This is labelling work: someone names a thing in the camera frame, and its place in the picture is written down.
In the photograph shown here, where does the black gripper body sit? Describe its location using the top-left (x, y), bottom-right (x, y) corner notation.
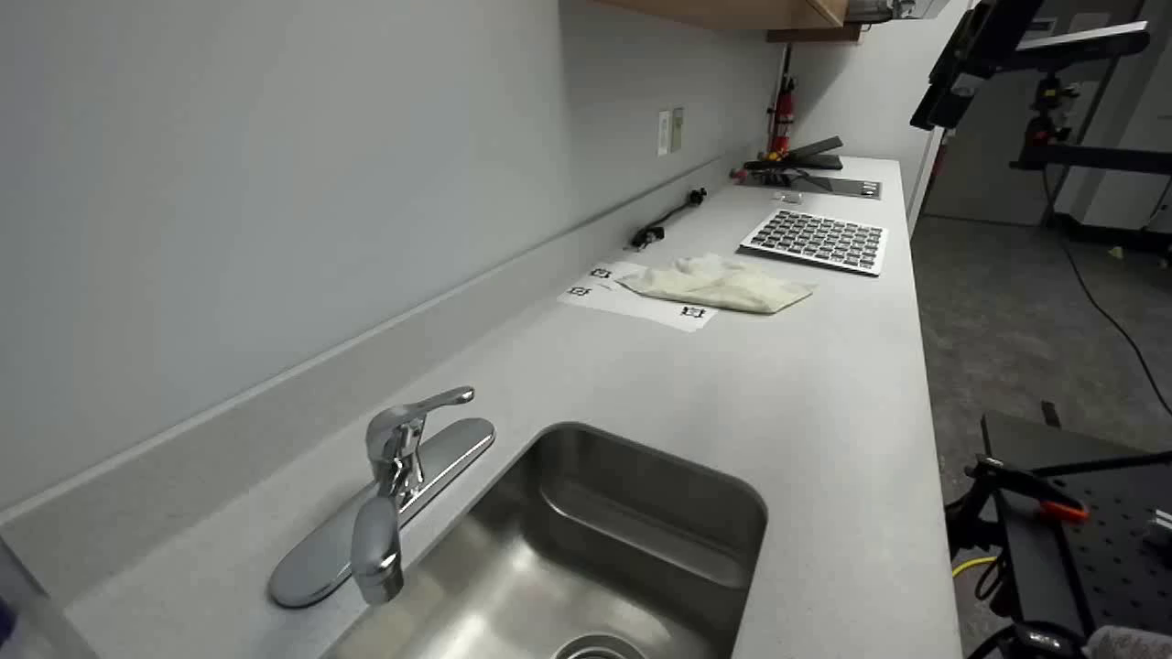
top-left (943, 0), bottom-right (1049, 86)

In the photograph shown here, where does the chrome faucet lever handle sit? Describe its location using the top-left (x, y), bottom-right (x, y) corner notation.
top-left (361, 384), bottom-right (478, 469)

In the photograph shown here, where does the chrome faucet spout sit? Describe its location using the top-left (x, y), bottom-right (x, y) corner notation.
top-left (347, 459), bottom-right (423, 608)

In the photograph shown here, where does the gray flat panel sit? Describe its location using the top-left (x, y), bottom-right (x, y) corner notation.
top-left (1007, 18), bottom-right (1153, 73)

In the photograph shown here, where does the black stand with red clamp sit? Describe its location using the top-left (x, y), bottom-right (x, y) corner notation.
top-left (1007, 71), bottom-right (1172, 175)

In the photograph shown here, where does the dark flat tray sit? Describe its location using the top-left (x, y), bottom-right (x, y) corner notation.
top-left (780, 171), bottom-right (885, 207)

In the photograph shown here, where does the black tools pile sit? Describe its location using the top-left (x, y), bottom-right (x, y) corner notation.
top-left (728, 131), bottom-right (850, 192)

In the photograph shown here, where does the red and black clamp tool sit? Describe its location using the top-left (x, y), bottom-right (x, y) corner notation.
top-left (762, 45), bottom-right (802, 157)

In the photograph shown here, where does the grey keyboard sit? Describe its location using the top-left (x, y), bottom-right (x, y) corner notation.
top-left (736, 207), bottom-right (891, 281)

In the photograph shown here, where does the white crumpled cloth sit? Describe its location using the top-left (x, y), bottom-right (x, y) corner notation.
top-left (610, 248), bottom-right (821, 318)

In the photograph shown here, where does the black rod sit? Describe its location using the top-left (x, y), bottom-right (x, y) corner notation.
top-left (626, 184), bottom-right (712, 253)

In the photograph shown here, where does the white paper with markers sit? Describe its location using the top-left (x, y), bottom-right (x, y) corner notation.
top-left (555, 259), bottom-right (720, 335)

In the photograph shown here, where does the black perforated table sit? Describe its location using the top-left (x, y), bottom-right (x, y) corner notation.
top-left (976, 409), bottom-right (1172, 640)

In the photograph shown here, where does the stainless steel sink basin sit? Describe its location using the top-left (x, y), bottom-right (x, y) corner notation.
top-left (318, 420), bottom-right (772, 659)

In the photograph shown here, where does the metal sink drain strainer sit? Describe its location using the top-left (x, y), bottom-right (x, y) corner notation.
top-left (550, 628), bottom-right (651, 659)

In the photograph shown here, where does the white wall outlet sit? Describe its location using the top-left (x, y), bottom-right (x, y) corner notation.
top-left (651, 102), bottom-right (688, 162)

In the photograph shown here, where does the black floor cable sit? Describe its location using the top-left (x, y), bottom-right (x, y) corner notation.
top-left (1059, 236), bottom-right (1172, 420)

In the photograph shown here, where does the red handled tool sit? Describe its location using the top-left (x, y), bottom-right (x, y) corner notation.
top-left (970, 453), bottom-right (1095, 533)

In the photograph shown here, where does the yellow cable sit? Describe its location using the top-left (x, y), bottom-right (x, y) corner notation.
top-left (948, 552), bottom-right (998, 586)

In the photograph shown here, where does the chrome faucet base plate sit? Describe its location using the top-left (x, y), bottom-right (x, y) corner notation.
top-left (263, 414), bottom-right (496, 611)

